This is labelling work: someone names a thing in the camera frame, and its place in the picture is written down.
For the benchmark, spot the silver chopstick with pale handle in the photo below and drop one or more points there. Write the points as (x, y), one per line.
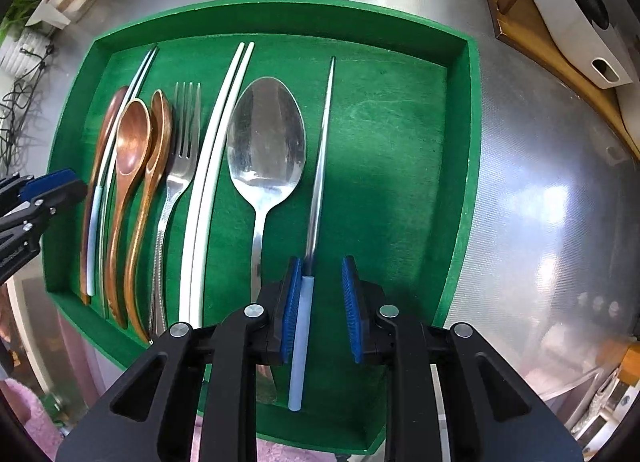
(306, 294)

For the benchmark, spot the white storage box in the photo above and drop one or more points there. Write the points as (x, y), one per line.
(597, 37)

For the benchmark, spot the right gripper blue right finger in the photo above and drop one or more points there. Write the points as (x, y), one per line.
(367, 338)

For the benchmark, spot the large silver metal spoon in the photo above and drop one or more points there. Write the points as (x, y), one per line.
(266, 153)

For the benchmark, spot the green wooden utensil tray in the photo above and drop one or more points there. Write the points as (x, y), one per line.
(401, 95)

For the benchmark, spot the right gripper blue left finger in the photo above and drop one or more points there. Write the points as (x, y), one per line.
(280, 300)

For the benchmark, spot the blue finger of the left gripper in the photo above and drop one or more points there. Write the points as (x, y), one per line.
(38, 187)

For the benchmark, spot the dark wooden spoon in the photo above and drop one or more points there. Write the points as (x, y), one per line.
(107, 123)

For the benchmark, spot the silver metal fork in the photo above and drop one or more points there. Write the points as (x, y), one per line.
(180, 171)

